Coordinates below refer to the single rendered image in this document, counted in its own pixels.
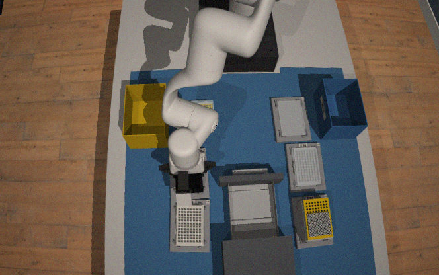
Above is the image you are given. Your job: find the yellow open-top bin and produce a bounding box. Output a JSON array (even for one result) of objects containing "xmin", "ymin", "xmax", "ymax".
[{"xmin": 122, "ymin": 83, "xmax": 169, "ymax": 149}]

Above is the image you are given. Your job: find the blue open-top bin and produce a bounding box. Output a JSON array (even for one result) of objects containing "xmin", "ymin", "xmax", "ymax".
[{"xmin": 313, "ymin": 79, "xmax": 368, "ymax": 140}]

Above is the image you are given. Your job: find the blue bench mat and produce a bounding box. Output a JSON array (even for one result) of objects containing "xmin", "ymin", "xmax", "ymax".
[{"xmin": 124, "ymin": 67, "xmax": 376, "ymax": 275}]

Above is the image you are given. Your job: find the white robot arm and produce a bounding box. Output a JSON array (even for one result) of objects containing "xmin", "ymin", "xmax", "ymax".
[{"xmin": 161, "ymin": 0, "xmax": 280, "ymax": 206}]

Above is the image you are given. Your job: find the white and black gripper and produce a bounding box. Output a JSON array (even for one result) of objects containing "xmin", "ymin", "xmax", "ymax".
[{"xmin": 159, "ymin": 154, "xmax": 216, "ymax": 178}]

